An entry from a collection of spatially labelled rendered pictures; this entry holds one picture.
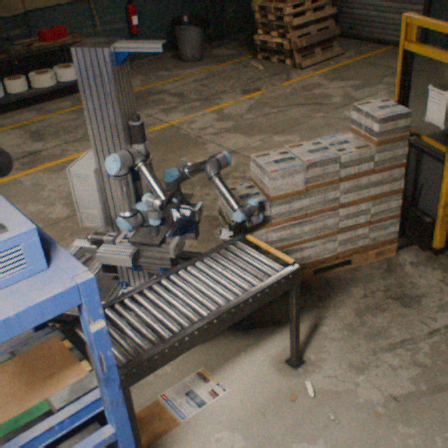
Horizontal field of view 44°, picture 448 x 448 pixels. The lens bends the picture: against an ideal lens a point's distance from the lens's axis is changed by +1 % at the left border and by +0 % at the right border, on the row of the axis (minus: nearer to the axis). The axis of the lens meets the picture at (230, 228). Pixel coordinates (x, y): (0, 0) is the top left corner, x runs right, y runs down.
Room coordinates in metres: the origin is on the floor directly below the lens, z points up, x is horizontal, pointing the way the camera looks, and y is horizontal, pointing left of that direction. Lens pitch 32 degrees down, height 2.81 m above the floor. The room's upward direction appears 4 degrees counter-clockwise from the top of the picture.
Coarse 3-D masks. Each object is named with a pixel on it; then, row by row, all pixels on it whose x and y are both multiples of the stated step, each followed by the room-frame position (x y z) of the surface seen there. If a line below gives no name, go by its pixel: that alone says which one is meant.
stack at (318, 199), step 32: (256, 192) 3.71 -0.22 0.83; (320, 192) 3.69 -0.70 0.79; (352, 192) 3.79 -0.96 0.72; (224, 224) 3.70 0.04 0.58; (256, 224) 3.52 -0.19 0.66; (288, 224) 3.60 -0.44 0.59; (320, 224) 3.69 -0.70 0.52; (352, 224) 3.78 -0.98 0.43; (320, 256) 3.70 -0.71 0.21; (352, 256) 3.79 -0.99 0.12
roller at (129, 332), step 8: (104, 312) 2.48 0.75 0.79; (112, 312) 2.46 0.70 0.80; (112, 320) 2.41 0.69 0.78; (120, 320) 2.39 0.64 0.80; (120, 328) 2.34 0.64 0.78; (128, 328) 2.32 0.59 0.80; (128, 336) 2.27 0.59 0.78; (136, 336) 2.25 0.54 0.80; (136, 344) 2.21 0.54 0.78; (144, 344) 2.18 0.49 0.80
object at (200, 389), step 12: (204, 372) 2.73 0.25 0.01; (180, 384) 2.64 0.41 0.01; (192, 384) 2.63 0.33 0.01; (204, 384) 2.62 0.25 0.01; (216, 384) 2.61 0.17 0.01; (168, 396) 2.54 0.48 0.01; (180, 396) 2.54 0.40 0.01; (192, 396) 2.53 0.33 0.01; (204, 396) 2.52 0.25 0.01; (216, 396) 2.51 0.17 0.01; (180, 408) 2.44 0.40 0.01; (192, 408) 2.43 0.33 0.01; (204, 408) 2.43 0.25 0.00
